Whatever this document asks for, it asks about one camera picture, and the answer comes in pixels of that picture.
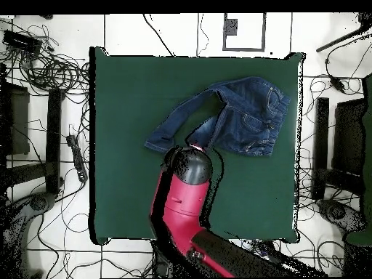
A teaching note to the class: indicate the black stand base frame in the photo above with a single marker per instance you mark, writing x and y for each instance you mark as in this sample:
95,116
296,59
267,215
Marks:
322,139
53,139

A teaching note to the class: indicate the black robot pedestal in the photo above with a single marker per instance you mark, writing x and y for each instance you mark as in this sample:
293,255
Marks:
162,261

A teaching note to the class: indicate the black power adapter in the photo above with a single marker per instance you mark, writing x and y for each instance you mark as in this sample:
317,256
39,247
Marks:
337,82

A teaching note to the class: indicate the black electronics box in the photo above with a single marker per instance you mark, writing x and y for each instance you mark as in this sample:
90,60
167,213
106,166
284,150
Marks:
21,42

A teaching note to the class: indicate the dark green table cloth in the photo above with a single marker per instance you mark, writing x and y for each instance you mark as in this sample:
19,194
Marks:
130,101

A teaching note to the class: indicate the black tripod pole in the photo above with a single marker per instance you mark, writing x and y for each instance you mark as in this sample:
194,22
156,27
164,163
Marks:
337,42

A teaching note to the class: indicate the black power strip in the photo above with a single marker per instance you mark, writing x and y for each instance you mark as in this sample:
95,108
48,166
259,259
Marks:
78,158

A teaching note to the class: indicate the black wheeled chair base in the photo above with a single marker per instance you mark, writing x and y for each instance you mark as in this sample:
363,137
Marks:
39,202
338,213

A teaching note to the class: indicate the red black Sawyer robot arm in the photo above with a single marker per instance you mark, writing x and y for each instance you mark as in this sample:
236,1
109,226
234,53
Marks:
186,203

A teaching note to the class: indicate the dark flat panel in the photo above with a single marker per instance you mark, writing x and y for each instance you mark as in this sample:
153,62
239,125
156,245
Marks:
348,136
19,122

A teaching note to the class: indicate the grey square floor frame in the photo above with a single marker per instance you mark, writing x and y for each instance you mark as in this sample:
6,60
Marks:
231,27

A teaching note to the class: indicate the blue denim jeans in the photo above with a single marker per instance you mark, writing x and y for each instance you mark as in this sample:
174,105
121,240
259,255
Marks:
250,122

